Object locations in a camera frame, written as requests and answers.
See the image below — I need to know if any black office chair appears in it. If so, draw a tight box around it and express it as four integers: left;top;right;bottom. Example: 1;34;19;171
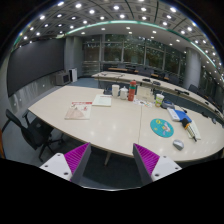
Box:
5;109;64;161

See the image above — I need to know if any white paper bag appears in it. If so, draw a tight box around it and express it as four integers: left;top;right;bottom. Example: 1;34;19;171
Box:
136;86;154;102

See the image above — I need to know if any blue folder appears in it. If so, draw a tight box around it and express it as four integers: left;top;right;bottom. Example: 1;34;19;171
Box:
174;110;192;122

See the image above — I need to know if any grey computer mouse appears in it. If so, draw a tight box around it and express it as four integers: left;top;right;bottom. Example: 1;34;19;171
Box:
173;139;184;150

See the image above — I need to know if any black and yellow tool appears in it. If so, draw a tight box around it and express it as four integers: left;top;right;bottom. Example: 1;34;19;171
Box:
181;118;197;142

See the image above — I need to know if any white cabinet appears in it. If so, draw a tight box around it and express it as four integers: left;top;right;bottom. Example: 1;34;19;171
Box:
69;68;78;82

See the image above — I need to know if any grey blue device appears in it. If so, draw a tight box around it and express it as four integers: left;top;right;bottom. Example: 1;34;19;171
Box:
161;101;175;109

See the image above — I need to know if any white paper sheet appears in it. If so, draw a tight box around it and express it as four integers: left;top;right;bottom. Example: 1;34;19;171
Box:
92;94;112;107

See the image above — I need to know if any large dark wall screen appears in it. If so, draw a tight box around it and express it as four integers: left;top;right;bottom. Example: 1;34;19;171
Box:
7;39;65;96

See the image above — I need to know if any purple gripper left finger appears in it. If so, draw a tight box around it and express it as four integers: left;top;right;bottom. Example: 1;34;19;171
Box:
41;143;91;184

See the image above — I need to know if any round teal mouse pad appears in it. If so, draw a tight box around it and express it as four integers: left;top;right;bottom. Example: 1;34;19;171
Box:
150;118;174;138

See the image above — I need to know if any grey box appliance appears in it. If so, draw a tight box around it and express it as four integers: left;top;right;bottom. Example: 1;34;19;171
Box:
55;72;70;86

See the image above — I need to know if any green and white paper cup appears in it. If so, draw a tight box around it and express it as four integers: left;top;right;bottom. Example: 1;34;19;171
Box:
155;94;164;107

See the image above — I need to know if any red water bottle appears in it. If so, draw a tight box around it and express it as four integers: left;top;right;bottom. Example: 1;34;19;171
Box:
128;80;136;101

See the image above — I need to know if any pink and white booklet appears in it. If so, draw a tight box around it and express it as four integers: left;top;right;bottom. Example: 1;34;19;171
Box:
65;101;92;120

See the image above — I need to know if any long rear conference table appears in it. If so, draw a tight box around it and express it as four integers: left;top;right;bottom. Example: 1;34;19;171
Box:
93;71;224;121

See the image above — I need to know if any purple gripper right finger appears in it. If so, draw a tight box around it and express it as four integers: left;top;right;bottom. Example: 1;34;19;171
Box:
133;143;181;185

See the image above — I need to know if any white lidded jar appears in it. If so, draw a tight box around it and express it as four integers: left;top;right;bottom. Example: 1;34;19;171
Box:
120;86;128;100

